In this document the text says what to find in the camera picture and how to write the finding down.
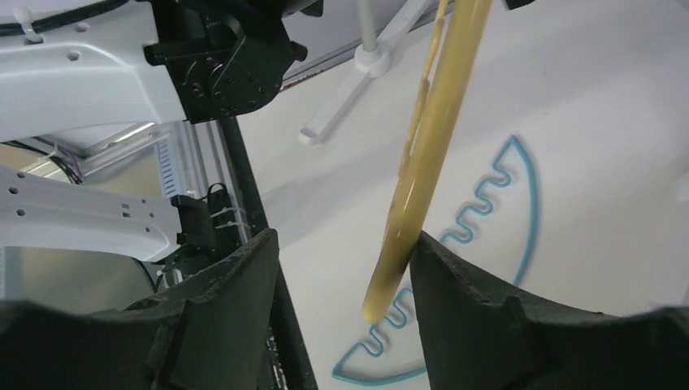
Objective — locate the chrome and white garment rack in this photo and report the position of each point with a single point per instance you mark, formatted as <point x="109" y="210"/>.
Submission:
<point x="372" y="59"/>

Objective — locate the yellow wavy hanger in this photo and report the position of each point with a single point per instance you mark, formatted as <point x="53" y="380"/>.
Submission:
<point x="442" y="88"/>

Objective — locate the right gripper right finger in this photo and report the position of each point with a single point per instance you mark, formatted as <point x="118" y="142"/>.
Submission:
<point x="481" y="332"/>

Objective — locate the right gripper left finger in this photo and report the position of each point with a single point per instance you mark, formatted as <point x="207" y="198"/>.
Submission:
<point x="208" y="332"/>

